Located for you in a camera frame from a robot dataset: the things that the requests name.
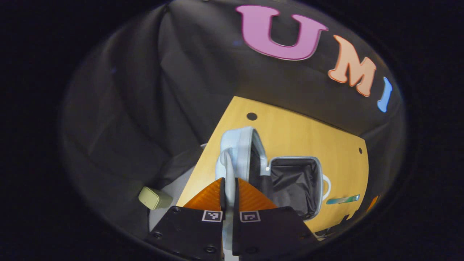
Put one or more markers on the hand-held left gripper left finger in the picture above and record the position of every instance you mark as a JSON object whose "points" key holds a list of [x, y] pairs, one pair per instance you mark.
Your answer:
{"points": [[188, 232]]}

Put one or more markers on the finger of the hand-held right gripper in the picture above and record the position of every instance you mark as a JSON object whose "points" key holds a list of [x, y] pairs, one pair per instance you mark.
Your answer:
{"points": [[372, 203]]}

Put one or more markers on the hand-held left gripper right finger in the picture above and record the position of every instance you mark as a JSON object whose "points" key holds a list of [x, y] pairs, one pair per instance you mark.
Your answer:
{"points": [[268, 232]]}

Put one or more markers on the blue skin care tube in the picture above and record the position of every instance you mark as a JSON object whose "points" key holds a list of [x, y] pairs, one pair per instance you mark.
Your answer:
{"points": [[342, 199]]}

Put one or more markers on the light blue small suitcase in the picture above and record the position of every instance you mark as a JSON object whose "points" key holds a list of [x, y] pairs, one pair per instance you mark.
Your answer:
{"points": [[295, 181]]}

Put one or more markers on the pale green box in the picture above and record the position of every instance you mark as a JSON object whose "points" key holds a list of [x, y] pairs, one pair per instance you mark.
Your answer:
{"points": [[154, 198]]}

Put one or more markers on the black backdrop cloth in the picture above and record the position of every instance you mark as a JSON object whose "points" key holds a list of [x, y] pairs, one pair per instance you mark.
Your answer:
{"points": [[145, 108]]}

